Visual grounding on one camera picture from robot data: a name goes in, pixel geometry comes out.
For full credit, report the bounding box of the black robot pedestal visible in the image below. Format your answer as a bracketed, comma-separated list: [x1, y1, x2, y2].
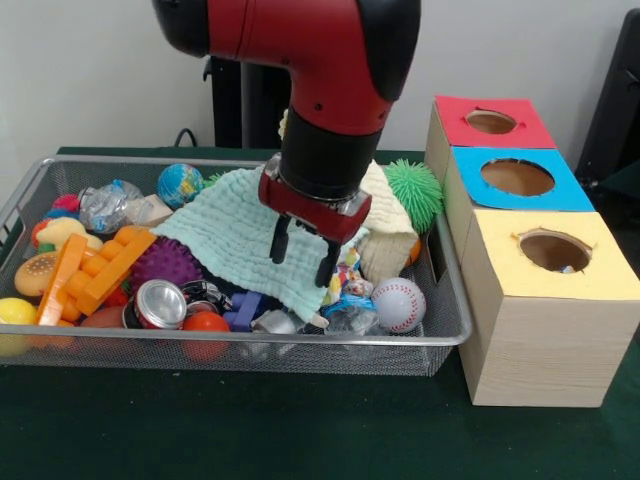
[202, 52, 294, 150]

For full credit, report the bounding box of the mint green waffle cloth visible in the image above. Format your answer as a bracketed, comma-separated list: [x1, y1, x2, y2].
[149, 167, 371, 321]

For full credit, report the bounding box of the purple spiky ball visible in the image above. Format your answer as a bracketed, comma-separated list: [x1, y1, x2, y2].
[130, 236, 204, 291]

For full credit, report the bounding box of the dark green table cloth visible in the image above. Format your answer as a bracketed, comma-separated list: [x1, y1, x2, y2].
[0, 145, 640, 480]
[597, 162, 640, 231]

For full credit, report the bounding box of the white baseball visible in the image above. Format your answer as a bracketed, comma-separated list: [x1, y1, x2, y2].
[370, 277, 427, 335]

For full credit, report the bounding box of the black looped cable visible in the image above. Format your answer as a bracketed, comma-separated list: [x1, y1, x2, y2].
[172, 127, 202, 149]

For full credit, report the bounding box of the pale yellow waffle cloth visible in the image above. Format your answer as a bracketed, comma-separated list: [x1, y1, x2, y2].
[277, 107, 421, 286]

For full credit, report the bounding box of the globe print ball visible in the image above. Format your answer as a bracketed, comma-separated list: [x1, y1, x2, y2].
[156, 163, 206, 210]

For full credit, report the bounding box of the shallow mesh bin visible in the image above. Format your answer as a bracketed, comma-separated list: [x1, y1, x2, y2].
[0, 154, 474, 377]

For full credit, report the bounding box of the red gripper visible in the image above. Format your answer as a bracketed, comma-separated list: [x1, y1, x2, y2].
[257, 172, 374, 289]

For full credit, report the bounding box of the red ball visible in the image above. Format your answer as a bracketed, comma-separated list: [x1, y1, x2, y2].
[180, 310, 232, 364]

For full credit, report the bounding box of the orange plastic block toy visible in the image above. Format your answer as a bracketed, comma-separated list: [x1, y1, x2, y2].
[34, 225, 159, 326]

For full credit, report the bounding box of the green spiky rubber ball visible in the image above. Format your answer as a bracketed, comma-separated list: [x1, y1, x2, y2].
[383, 158, 445, 235]

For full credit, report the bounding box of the crushed soda can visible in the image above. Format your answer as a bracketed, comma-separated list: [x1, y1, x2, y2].
[122, 278, 189, 331]

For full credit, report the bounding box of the yellow ball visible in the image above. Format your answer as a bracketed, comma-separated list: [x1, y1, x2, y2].
[0, 297, 39, 357]

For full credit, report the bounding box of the wooden box with three holes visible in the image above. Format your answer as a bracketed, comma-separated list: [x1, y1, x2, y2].
[424, 94, 640, 409]

